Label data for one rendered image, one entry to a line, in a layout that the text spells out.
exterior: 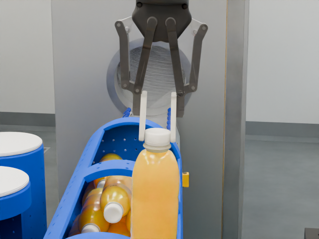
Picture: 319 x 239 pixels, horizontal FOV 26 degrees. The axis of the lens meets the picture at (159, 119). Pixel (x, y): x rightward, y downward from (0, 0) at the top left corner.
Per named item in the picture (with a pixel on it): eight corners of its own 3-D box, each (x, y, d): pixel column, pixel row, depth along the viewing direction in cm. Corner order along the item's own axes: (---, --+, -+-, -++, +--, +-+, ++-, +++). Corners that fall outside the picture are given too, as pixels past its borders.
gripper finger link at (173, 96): (171, 91, 102) (176, 91, 102) (170, 137, 103) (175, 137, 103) (171, 95, 99) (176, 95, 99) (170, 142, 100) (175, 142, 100)
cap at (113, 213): (124, 218, 146) (123, 221, 144) (106, 221, 147) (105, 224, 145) (120, 201, 145) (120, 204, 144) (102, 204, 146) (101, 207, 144)
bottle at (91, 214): (93, 182, 164) (82, 212, 146) (120, 195, 165) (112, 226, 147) (80, 207, 166) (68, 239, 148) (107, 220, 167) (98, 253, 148)
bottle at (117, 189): (138, 193, 164) (133, 224, 146) (108, 197, 165) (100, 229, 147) (132, 165, 163) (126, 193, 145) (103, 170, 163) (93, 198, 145)
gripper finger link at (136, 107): (142, 81, 99) (121, 80, 99) (140, 115, 100) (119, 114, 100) (142, 79, 101) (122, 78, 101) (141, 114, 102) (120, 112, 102)
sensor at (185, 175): (188, 185, 239) (188, 171, 238) (188, 188, 236) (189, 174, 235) (166, 184, 239) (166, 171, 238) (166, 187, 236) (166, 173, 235)
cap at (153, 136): (155, 149, 99) (155, 137, 99) (138, 142, 102) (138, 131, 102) (175, 145, 102) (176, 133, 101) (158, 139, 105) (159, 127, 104)
